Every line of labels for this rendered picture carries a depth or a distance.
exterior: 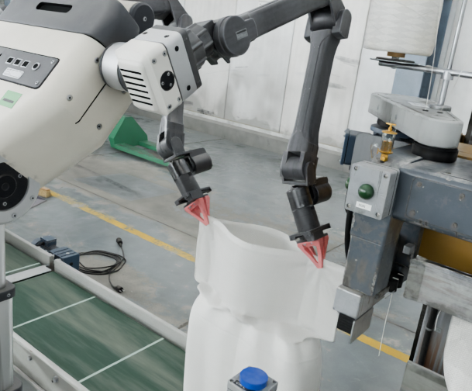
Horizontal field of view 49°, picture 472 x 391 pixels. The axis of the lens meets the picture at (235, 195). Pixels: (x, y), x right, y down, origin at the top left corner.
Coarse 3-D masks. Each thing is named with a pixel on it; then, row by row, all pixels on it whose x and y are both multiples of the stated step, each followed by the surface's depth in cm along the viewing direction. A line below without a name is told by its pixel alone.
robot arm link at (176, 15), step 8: (128, 0) 150; (136, 0) 152; (144, 0) 153; (152, 0) 154; (160, 0) 155; (168, 0) 156; (176, 0) 157; (152, 8) 154; (160, 8) 155; (168, 8) 156; (176, 8) 157; (160, 16) 158; (168, 16) 163; (176, 16) 156; (168, 24) 162; (176, 24) 156
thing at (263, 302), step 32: (224, 224) 146; (224, 256) 141; (256, 256) 132; (288, 256) 131; (224, 288) 142; (256, 288) 134; (288, 288) 134; (320, 288) 130; (192, 320) 149; (224, 320) 141; (256, 320) 138; (288, 320) 137; (320, 320) 132; (192, 352) 150; (224, 352) 142; (256, 352) 135; (288, 352) 131; (320, 352) 137; (192, 384) 151; (224, 384) 143; (288, 384) 132
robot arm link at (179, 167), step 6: (174, 162) 149; (180, 162) 149; (186, 162) 151; (192, 162) 152; (168, 168) 150; (174, 168) 149; (180, 168) 149; (186, 168) 149; (192, 168) 152; (174, 174) 149; (180, 174) 148; (174, 180) 150
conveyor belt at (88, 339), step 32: (32, 288) 226; (64, 288) 229; (32, 320) 203; (64, 320) 205; (96, 320) 208; (128, 320) 211; (64, 352) 186; (96, 352) 188; (128, 352) 191; (160, 352) 193; (96, 384) 172; (128, 384) 174; (160, 384) 176
